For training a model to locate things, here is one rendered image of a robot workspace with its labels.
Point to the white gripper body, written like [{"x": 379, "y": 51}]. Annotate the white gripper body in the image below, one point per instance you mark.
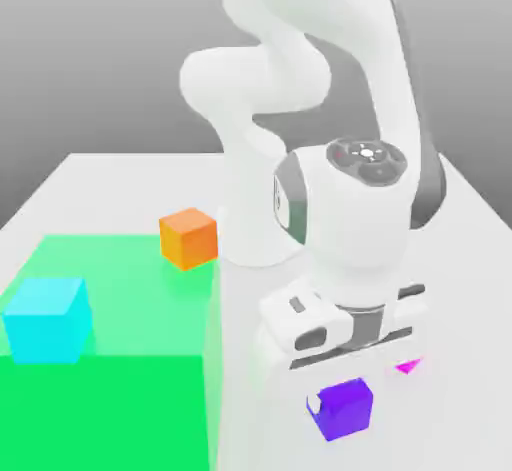
[{"x": 348, "y": 363}]

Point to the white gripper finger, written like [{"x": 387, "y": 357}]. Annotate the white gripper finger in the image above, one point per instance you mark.
[{"x": 315, "y": 404}]

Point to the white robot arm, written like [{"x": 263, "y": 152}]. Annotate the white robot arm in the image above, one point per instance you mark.
[{"x": 352, "y": 215}]

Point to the small purple cube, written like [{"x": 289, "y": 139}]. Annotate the small purple cube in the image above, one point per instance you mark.
[{"x": 347, "y": 409}]

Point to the small magenta cube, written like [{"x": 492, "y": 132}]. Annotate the small magenta cube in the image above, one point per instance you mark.
[{"x": 407, "y": 367}]

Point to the small orange cube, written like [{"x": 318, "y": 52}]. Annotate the small orange cube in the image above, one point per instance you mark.
[{"x": 188, "y": 239}]

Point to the small cyan cube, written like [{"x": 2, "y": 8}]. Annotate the small cyan cube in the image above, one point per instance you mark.
[{"x": 46, "y": 321}]

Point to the large green box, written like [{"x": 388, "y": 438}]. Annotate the large green box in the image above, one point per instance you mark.
[{"x": 104, "y": 407}]

